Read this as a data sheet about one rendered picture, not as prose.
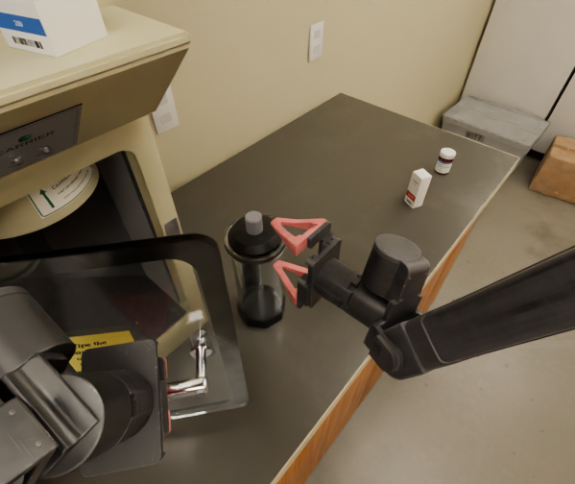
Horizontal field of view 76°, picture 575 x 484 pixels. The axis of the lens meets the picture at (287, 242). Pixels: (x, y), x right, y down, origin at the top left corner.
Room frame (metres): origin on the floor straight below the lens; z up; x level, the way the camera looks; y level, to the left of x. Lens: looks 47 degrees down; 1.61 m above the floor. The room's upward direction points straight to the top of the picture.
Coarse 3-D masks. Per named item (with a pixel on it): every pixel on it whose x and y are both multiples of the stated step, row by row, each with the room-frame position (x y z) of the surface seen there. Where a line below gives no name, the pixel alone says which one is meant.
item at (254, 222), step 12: (252, 216) 0.43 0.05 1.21; (264, 216) 0.46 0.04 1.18; (240, 228) 0.43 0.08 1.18; (252, 228) 0.42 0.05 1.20; (264, 228) 0.43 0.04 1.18; (228, 240) 0.41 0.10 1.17; (240, 240) 0.40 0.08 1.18; (252, 240) 0.40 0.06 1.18; (264, 240) 0.40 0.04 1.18; (276, 240) 0.41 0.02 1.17; (240, 252) 0.39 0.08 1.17; (252, 252) 0.39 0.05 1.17; (264, 252) 0.39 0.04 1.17
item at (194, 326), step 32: (32, 256) 0.19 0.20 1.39; (64, 256) 0.19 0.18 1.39; (96, 256) 0.19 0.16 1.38; (128, 256) 0.20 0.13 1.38; (160, 256) 0.20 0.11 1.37; (192, 256) 0.21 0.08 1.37; (32, 288) 0.18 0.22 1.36; (64, 288) 0.19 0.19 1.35; (96, 288) 0.19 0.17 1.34; (128, 288) 0.20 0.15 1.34; (160, 288) 0.20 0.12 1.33; (192, 288) 0.20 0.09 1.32; (224, 288) 0.21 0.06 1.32; (64, 320) 0.18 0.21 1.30; (96, 320) 0.19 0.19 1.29; (128, 320) 0.19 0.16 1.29; (160, 320) 0.20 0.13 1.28; (192, 320) 0.20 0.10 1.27; (224, 320) 0.21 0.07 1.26; (160, 352) 0.20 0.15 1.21; (224, 352) 0.21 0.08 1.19; (224, 384) 0.20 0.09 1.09
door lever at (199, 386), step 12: (204, 348) 0.20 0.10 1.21; (204, 360) 0.19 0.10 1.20; (204, 372) 0.18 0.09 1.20; (168, 384) 0.16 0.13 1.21; (180, 384) 0.16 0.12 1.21; (192, 384) 0.16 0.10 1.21; (204, 384) 0.16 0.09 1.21; (168, 396) 0.15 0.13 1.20; (180, 396) 0.15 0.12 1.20; (204, 396) 0.15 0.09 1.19
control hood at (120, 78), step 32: (128, 32) 0.32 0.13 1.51; (160, 32) 0.32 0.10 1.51; (0, 64) 0.26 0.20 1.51; (32, 64) 0.26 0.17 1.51; (64, 64) 0.26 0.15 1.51; (96, 64) 0.27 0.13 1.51; (128, 64) 0.28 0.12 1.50; (160, 64) 0.31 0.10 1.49; (0, 96) 0.22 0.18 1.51; (32, 96) 0.23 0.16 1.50; (64, 96) 0.25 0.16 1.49; (96, 96) 0.28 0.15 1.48; (128, 96) 0.31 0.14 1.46; (160, 96) 0.36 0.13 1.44; (0, 128) 0.22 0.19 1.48; (96, 128) 0.32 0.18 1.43
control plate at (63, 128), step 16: (64, 112) 0.26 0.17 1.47; (80, 112) 0.28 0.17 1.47; (16, 128) 0.23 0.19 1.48; (32, 128) 0.24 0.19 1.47; (48, 128) 0.26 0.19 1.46; (64, 128) 0.27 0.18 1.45; (0, 144) 0.23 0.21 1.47; (16, 144) 0.24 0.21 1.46; (32, 144) 0.26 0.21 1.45; (48, 144) 0.27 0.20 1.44; (64, 144) 0.29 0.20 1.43; (0, 160) 0.24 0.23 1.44; (32, 160) 0.27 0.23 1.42; (0, 176) 0.26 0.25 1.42
